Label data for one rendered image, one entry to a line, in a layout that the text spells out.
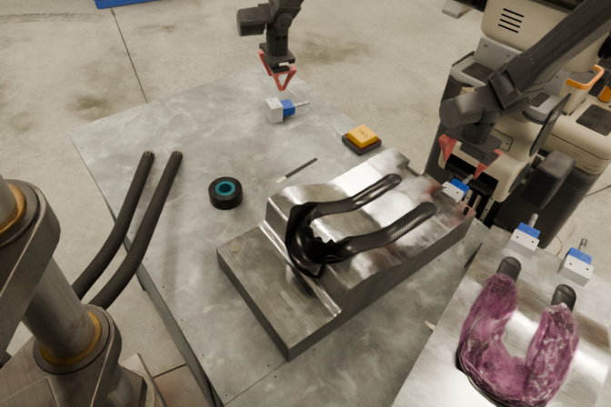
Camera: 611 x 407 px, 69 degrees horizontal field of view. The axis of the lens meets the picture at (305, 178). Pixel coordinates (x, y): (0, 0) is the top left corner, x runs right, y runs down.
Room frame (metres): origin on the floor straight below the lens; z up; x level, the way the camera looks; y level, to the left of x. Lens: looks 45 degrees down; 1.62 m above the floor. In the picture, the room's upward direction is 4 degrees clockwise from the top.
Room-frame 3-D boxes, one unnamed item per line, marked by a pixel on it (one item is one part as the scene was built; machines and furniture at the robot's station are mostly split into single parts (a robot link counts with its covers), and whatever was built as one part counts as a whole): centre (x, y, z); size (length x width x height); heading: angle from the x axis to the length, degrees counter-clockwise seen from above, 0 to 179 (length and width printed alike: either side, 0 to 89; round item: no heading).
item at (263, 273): (0.59, -0.10, 0.87); 0.50 x 0.26 x 0.14; 129
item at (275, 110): (1.07, 0.06, 0.83); 0.13 x 0.05 x 0.05; 117
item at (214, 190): (0.72, 0.19, 0.82); 0.08 x 0.08 x 0.04
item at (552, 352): (0.37, -0.39, 0.90); 0.26 x 0.18 x 0.08; 146
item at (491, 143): (0.75, -0.36, 1.04); 0.10 x 0.07 x 0.07; 47
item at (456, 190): (0.78, -0.38, 0.83); 0.13 x 0.05 x 0.05; 138
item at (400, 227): (0.59, -0.12, 0.92); 0.35 x 0.16 x 0.09; 129
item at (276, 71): (1.03, 0.08, 0.96); 0.07 x 0.07 x 0.09; 27
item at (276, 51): (1.05, 0.10, 1.04); 0.10 x 0.07 x 0.07; 27
